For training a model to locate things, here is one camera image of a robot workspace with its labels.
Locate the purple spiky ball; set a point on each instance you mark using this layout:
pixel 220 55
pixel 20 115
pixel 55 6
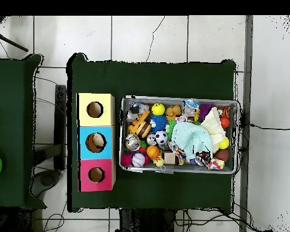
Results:
pixel 205 108

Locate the small orange basketball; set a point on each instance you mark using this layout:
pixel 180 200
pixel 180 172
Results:
pixel 153 151

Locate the mint green knitted cloth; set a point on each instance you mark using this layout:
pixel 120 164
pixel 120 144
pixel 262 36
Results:
pixel 191 137

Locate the cream knitted cloth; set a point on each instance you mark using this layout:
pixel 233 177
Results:
pixel 213 124

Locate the blue fuzzy puffer ball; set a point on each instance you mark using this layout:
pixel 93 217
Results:
pixel 158 123

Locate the white baseball with red stitching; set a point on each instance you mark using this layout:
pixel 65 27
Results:
pixel 138 160

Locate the wooden box with three holes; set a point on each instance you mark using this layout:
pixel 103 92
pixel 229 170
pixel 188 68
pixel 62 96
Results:
pixel 96 169

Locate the black and white soccer ball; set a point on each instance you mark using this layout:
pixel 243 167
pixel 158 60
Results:
pixel 161 137

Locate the yellow duck plush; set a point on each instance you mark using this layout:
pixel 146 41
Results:
pixel 158 161

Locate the black tripod leg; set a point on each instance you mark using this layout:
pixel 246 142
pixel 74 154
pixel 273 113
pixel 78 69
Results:
pixel 12 43

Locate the dark green side table cloth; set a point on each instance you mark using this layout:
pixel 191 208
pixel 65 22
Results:
pixel 12 108

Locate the yellow smiley ball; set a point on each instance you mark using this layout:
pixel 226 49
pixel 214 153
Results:
pixel 158 109

